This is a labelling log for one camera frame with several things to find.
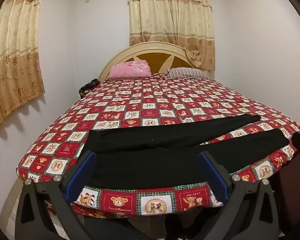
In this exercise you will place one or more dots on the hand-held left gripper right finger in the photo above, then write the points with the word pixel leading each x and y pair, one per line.
pixel 215 177

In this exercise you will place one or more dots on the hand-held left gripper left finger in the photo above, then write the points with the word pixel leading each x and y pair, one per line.
pixel 80 177

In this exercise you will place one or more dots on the black pants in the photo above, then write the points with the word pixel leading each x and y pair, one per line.
pixel 152 170

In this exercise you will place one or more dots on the dark patterned cloth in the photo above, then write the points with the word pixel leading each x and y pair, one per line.
pixel 88 86

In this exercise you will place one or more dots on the red checked bear-print blanket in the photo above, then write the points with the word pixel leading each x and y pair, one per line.
pixel 140 100

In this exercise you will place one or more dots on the striped pillow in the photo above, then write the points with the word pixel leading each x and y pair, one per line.
pixel 187 72

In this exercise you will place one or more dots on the pink pillow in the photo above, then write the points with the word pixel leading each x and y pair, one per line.
pixel 130 70

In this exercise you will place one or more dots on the cream and wood headboard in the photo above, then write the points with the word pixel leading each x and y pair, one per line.
pixel 150 56

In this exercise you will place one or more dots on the beige floral curtain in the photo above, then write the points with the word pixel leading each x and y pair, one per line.
pixel 12 55
pixel 170 17

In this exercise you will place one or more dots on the cream bed frame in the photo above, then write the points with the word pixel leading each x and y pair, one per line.
pixel 8 205

